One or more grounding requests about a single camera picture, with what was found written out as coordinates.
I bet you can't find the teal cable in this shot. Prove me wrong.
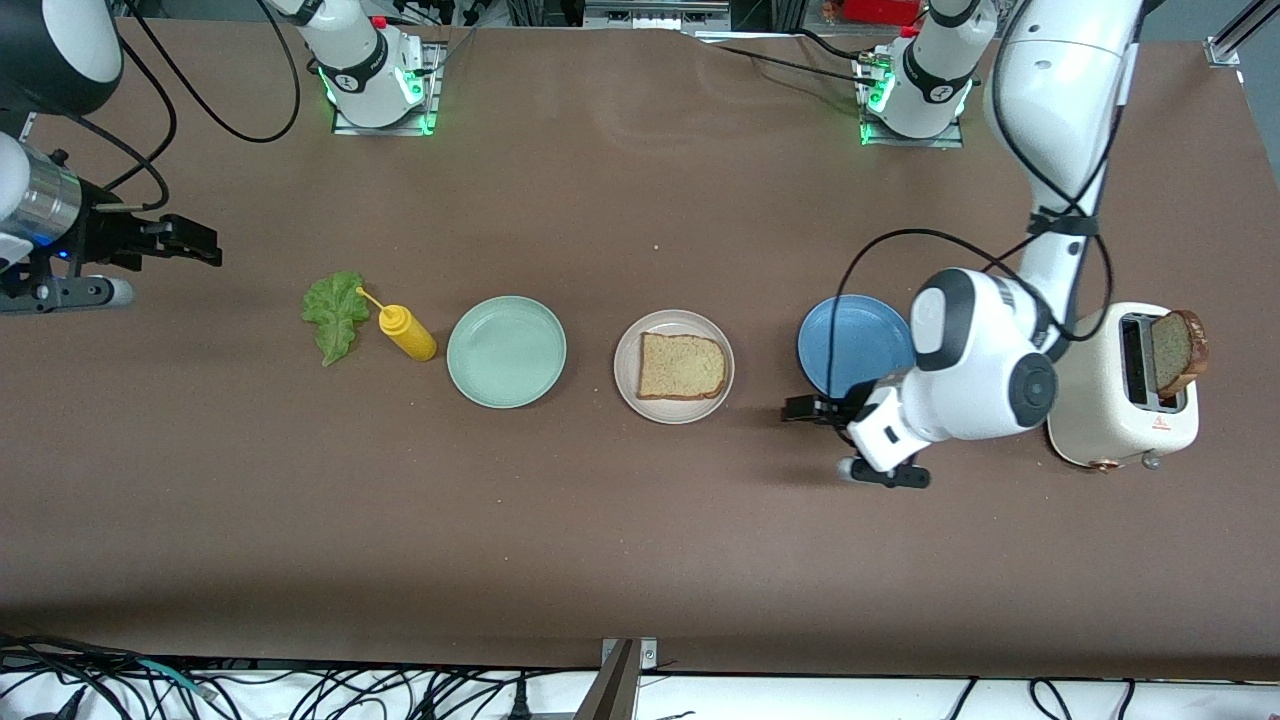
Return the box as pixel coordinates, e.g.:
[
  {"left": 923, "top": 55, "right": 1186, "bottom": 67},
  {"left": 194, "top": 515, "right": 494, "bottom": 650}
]
[{"left": 135, "top": 658, "right": 216, "bottom": 698}]

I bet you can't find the blue plate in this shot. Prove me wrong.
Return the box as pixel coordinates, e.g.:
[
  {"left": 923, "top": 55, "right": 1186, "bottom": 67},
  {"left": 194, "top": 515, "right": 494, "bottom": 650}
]
[{"left": 797, "top": 294, "right": 918, "bottom": 401}]

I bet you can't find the yellow mustard squeeze bottle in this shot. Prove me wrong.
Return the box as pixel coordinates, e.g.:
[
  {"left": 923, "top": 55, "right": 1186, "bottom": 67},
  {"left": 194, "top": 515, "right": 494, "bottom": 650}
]
[{"left": 356, "top": 287, "right": 438, "bottom": 362}]

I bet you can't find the green lettuce leaf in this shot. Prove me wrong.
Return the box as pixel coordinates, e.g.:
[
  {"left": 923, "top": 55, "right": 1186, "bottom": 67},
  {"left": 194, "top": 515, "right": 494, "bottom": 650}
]
[{"left": 301, "top": 271, "right": 372, "bottom": 368}]

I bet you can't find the cream white toaster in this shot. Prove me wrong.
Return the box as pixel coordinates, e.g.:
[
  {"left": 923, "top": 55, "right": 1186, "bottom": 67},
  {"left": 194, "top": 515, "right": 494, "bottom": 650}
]
[{"left": 1044, "top": 302, "right": 1201, "bottom": 471}]

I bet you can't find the grey metal device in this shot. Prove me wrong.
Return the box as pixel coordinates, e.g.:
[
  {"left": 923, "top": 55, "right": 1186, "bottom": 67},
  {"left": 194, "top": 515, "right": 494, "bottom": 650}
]
[{"left": 583, "top": 0, "right": 733, "bottom": 31}]

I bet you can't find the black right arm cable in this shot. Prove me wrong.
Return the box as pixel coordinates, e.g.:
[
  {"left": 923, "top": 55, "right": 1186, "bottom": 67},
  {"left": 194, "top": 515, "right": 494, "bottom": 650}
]
[{"left": 60, "top": 0, "right": 301, "bottom": 216}]

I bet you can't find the mint green plate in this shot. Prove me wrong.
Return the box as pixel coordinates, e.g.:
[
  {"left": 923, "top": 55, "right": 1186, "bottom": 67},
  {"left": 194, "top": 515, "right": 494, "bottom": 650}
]
[{"left": 446, "top": 295, "right": 568, "bottom": 410}]

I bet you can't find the red box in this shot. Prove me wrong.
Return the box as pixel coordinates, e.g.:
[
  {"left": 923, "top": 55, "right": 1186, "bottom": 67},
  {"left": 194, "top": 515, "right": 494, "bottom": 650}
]
[{"left": 825, "top": 0, "right": 923, "bottom": 26}]

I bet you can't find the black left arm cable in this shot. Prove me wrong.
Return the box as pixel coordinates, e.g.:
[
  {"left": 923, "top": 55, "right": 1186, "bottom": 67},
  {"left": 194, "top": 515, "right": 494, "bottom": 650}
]
[{"left": 843, "top": 0, "right": 1141, "bottom": 346}]

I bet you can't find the silver corner bracket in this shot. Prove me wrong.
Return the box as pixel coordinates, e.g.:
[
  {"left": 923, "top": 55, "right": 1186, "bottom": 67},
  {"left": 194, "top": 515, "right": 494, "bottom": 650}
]
[{"left": 600, "top": 638, "right": 658, "bottom": 673}]

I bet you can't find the beige plate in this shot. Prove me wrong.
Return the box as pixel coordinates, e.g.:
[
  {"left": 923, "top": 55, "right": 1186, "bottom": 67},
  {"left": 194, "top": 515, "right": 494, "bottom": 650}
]
[{"left": 613, "top": 309, "right": 736, "bottom": 425}]

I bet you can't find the grey metal bar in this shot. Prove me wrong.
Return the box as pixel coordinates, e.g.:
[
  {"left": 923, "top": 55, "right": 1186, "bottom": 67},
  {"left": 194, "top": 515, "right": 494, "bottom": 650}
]
[{"left": 573, "top": 640, "right": 638, "bottom": 720}]

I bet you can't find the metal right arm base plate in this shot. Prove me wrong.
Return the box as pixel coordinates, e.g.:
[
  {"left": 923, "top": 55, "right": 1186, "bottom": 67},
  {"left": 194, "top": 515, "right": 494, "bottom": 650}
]
[{"left": 332, "top": 40, "right": 441, "bottom": 136}]

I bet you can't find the black cable on table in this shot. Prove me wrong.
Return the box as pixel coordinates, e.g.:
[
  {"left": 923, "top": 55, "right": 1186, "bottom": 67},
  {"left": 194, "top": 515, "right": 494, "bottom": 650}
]
[{"left": 700, "top": 40, "right": 881, "bottom": 89}]

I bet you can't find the brown bread slice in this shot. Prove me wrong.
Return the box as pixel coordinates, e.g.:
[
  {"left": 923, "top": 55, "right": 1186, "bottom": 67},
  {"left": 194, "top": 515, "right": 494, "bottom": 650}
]
[
  {"left": 1150, "top": 310, "right": 1211, "bottom": 399},
  {"left": 637, "top": 332, "right": 728, "bottom": 401}
]

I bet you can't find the aluminium frame profile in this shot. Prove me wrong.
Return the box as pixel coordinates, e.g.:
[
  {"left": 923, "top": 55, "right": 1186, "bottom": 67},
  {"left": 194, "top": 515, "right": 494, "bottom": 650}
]
[{"left": 1205, "top": 0, "right": 1280, "bottom": 68}]

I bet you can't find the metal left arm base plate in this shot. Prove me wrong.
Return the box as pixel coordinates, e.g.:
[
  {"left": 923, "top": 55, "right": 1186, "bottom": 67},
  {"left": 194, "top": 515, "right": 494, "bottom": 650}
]
[{"left": 858, "top": 55, "right": 966, "bottom": 149}]

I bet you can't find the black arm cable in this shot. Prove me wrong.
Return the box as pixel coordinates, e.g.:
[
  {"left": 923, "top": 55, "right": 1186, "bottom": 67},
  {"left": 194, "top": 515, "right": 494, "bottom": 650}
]
[
  {"left": 60, "top": 0, "right": 301, "bottom": 216},
  {"left": 843, "top": 0, "right": 1141, "bottom": 346}
]

